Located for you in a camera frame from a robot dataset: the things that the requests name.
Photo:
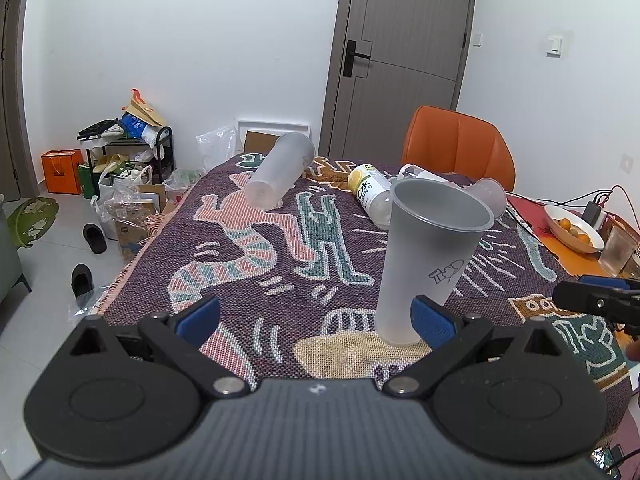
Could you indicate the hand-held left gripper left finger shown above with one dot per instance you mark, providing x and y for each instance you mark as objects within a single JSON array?
[{"x": 200, "y": 317}]

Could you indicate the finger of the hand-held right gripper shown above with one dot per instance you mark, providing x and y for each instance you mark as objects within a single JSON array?
[
  {"x": 602, "y": 281},
  {"x": 590, "y": 300}
]

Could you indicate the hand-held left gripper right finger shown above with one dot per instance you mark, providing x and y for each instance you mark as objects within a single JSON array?
[{"x": 434, "y": 324}]

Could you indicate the frosted cup with drawing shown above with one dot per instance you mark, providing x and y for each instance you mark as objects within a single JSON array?
[{"x": 425, "y": 250}]

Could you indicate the small clear plastic cup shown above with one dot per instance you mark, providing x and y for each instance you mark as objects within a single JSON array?
[{"x": 492, "y": 195}]

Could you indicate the plain frosted plastic cup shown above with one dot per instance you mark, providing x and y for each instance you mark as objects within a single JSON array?
[{"x": 280, "y": 170}]

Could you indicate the clear square glass container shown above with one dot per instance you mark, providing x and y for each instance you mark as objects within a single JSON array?
[{"x": 617, "y": 252}]

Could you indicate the white bowl of oranges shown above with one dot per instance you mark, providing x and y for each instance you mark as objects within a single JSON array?
[{"x": 570, "y": 230}]

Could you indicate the black power adapter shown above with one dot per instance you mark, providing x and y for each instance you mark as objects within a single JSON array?
[{"x": 595, "y": 212}]

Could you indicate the cardboard box in plastic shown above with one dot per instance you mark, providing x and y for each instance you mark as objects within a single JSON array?
[{"x": 131, "y": 235}]

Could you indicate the black slipper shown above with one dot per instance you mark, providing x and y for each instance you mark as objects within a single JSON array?
[
  {"x": 81, "y": 280},
  {"x": 95, "y": 239}
]

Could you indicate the printed woven blanket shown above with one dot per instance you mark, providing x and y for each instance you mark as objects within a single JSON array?
[{"x": 300, "y": 240}]

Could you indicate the yellow label plastic bottle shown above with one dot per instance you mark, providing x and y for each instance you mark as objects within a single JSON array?
[{"x": 367, "y": 187}]

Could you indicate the black shoe rack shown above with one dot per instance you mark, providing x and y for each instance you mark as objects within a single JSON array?
[{"x": 162, "y": 155}]

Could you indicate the clear plastic bag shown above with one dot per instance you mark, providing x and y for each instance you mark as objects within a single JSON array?
[{"x": 217, "y": 150}]

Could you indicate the orange chair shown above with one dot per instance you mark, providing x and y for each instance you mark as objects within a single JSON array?
[{"x": 455, "y": 145}]

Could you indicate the brown cardboard box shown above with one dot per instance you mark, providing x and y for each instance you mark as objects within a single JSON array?
[{"x": 260, "y": 141}]

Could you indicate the green leaf-shaped mat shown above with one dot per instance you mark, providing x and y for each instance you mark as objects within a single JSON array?
[{"x": 30, "y": 222}]

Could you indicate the orange shopping bag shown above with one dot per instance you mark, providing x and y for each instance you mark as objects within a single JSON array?
[{"x": 61, "y": 172}]

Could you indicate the white flat board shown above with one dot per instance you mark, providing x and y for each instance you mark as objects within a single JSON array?
[{"x": 272, "y": 125}]

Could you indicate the grey door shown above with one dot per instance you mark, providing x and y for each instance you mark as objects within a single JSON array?
[{"x": 405, "y": 35}]

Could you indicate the white wall socket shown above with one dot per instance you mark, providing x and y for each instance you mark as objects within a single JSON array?
[{"x": 627, "y": 162}]

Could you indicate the white light switch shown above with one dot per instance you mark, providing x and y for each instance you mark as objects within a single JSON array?
[{"x": 554, "y": 45}]

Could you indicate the small white wall switch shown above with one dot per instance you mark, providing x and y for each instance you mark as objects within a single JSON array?
[{"x": 477, "y": 40}]

